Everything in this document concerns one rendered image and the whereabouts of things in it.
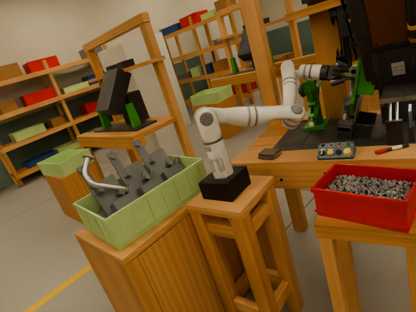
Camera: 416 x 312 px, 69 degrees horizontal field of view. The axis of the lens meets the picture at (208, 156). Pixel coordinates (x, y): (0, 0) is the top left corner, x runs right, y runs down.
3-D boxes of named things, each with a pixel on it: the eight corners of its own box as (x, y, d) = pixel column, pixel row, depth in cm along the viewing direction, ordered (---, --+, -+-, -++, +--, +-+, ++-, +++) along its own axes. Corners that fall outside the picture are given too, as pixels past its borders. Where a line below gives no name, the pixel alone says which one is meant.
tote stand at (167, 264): (180, 380, 158) (121, 259, 131) (127, 335, 195) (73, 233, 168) (252, 287, 200) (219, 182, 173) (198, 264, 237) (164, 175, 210)
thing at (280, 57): (281, 72, 978) (278, 58, 963) (260, 76, 1034) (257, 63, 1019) (298, 63, 1055) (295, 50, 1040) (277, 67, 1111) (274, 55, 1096)
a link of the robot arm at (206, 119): (213, 105, 130) (225, 142, 136) (210, 103, 139) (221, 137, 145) (193, 112, 130) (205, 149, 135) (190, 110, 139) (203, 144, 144)
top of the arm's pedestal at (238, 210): (242, 221, 128) (239, 213, 126) (187, 212, 149) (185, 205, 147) (275, 182, 150) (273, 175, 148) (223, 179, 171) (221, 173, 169)
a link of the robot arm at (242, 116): (249, 124, 146) (255, 127, 137) (193, 125, 142) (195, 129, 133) (250, 104, 144) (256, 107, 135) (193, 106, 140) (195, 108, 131)
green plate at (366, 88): (370, 107, 138) (379, 59, 128) (351, 105, 142) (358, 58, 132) (373, 99, 146) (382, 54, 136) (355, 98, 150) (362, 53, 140)
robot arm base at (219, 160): (228, 177, 139) (216, 143, 133) (212, 179, 144) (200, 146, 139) (236, 168, 146) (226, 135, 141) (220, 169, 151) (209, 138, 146)
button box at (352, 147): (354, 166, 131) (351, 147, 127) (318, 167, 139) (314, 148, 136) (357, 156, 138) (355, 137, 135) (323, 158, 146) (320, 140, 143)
